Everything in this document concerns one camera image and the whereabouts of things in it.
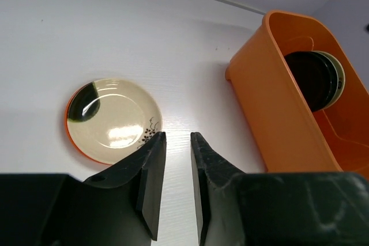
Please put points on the black plate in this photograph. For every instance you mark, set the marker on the black plate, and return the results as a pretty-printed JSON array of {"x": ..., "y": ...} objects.
[{"x": 316, "y": 77}]

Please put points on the pale green rimmed plate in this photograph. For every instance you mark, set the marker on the pale green rimmed plate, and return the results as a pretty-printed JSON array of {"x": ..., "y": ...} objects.
[{"x": 340, "y": 76}]

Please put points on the orange red plate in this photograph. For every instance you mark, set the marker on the orange red plate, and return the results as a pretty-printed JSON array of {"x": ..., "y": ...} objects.
[{"x": 66, "y": 130}]

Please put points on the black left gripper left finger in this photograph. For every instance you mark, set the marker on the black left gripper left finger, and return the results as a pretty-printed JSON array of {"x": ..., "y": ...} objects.
[{"x": 117, "y": 206}]

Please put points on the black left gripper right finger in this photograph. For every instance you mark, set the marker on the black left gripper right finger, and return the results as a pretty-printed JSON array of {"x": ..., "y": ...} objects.
[{"x": 237, "y": 208}]

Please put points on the orange plastic dish rack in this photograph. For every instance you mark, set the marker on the orange plastic dish rack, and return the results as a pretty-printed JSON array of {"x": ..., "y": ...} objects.
[{"x": 290, "y": 137}]

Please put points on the cream floral plate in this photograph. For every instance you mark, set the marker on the cream floral plate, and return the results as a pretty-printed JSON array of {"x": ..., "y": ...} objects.
[{"x": 111, "y": 118}]

